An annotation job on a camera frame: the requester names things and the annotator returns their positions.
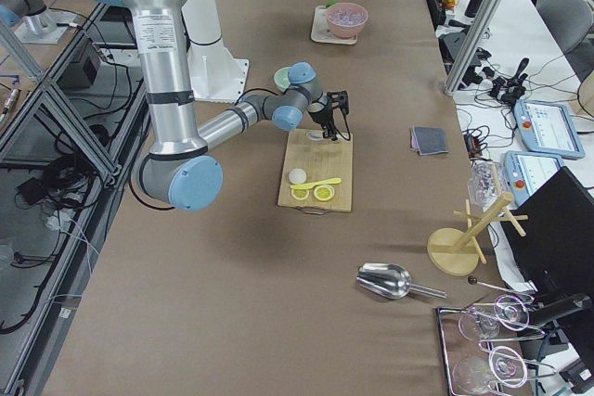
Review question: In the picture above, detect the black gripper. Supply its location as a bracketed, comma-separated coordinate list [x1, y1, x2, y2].
[307, 91, 349, 141]

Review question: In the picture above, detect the white ceramic spoon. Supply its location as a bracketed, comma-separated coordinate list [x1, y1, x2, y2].
[306, 132, 325, 142]

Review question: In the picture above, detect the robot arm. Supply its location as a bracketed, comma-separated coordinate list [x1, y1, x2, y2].
[96, 0, 348, 211]

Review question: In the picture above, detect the mint green bowl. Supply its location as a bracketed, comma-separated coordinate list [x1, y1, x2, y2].
[273, 67, 291, 93]

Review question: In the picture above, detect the pink bowl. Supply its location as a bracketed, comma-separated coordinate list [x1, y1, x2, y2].
[326, 2, 368, 38]

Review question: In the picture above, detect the clear ice cubes pile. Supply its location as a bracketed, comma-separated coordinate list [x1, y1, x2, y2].
[327, 7, 367, 27]

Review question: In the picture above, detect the metal ice scoop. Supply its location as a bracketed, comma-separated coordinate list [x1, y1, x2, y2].
[355, 262, 447, 300]

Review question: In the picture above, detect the wooden cutting board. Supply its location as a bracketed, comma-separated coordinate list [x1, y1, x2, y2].
[278, 129, 354, 212]

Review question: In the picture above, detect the yellow plastic knife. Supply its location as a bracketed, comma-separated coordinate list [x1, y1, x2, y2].
[291, 177, 342, 190]

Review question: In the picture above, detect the white steamed bun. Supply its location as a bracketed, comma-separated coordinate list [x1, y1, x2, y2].
[288, 168, 307, 185]

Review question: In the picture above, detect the upper lemon slice stack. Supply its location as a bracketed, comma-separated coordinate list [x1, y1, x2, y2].
[313, 185, 335, 202]

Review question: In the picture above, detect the lower lemon slice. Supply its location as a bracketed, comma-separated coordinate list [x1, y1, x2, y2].
[291, 189, 310, 201]

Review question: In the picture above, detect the grey folded cloth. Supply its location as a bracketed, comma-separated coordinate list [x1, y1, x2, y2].
[410, 126, 449, 156]

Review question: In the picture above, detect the cream rabbit tray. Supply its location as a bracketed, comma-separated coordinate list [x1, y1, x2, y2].
[310, 6, 358, 45]

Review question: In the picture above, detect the wooden mug tree stand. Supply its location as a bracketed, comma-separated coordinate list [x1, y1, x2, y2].
[427, 164, 529, 276]

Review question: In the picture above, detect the blue teach pendant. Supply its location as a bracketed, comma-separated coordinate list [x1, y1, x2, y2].
[504, 150, 564, 206]
[513, 99, 586, 160]

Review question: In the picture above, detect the black monitor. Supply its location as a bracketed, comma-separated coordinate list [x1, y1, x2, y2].
[501, 167, 593, 296]

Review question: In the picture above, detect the grey office chair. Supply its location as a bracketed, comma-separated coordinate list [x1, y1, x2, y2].
[537, 0, 593, 54]

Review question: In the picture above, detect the glass cup rack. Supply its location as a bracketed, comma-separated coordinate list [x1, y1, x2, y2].
[435, 294, 557, 395]

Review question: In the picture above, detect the metal cutting board handle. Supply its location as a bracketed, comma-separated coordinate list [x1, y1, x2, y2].
[296, 207, 332, 216]

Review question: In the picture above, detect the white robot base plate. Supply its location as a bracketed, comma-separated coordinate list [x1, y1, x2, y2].
[187, 42, 250, 103]

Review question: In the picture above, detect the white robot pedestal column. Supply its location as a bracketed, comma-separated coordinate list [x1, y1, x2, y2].
[182, 0, 222, 46]

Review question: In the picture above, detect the aluminium frame post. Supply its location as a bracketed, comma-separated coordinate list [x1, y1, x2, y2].
[443, 0, 501, 96]

